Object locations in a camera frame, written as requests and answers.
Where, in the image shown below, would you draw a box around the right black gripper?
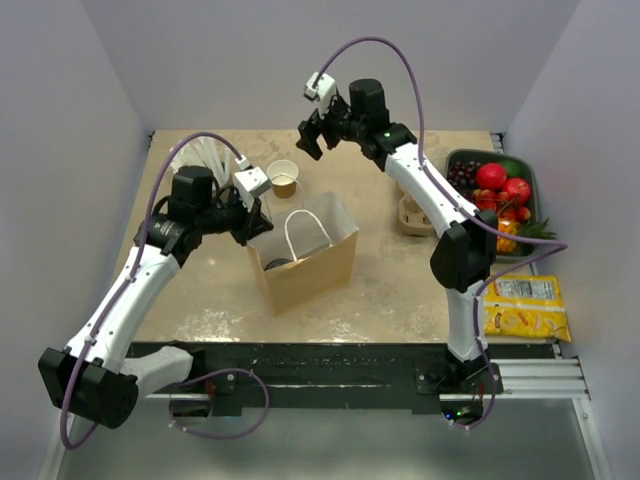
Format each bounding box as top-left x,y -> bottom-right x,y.
297,93 -> 366,160

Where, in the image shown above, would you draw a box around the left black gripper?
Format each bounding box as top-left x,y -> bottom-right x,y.
197,187 -> 274,247

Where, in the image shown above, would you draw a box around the black plastic cup lid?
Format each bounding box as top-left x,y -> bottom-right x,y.
264,258 -> 291,271

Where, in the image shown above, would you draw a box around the brown paper coffee cup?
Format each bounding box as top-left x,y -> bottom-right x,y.
266,159 -> 299,199

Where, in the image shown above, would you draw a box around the brown paper bag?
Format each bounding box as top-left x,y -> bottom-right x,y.
247,191 -> 359,316

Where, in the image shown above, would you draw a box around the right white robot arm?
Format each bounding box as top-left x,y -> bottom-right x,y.
296,72 -> 497,393

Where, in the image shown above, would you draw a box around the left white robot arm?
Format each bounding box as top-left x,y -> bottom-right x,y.
38,166 -> 273,429

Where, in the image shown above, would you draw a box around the cardboard cup carrier tray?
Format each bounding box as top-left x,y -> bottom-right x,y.
397,184 -> 435,237

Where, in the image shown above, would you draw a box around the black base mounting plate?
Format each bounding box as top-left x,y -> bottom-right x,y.
124,342 -> 506,419

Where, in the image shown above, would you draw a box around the dark red grapes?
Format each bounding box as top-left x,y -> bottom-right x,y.
446,161 -> 482,194

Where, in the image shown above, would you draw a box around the red apple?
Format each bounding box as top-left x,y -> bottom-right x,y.
501,178 -> 531,206
476,163 -> 508,191

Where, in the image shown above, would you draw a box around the red yellow cherries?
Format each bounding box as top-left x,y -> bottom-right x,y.
472,189 -> 532,223

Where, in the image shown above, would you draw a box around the green lime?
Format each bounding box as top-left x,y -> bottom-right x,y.
500,158 -> 525,179

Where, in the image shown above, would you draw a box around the grey fruit tray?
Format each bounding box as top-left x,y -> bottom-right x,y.
445,149 -> 543,238

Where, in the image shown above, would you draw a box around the yellow snack packet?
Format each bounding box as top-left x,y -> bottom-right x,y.
484,275 -> 572,343

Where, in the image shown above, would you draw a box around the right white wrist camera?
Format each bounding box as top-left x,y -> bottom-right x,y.
303,72 -> 337,119

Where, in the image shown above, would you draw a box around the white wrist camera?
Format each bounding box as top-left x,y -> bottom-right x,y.
303,72 -> 337,119
232,155 -> 272,211

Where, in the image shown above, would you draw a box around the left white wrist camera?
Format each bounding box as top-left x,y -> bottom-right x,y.
232,155 -> 272,211

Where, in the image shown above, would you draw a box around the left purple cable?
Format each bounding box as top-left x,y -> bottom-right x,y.
59,132 -> 249,450

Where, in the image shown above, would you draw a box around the purple cable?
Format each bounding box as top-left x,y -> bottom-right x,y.
314,35 -> 570,431
59,132 -> 249,450

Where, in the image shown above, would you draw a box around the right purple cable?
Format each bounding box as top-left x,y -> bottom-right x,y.
314,35 -> 570,431

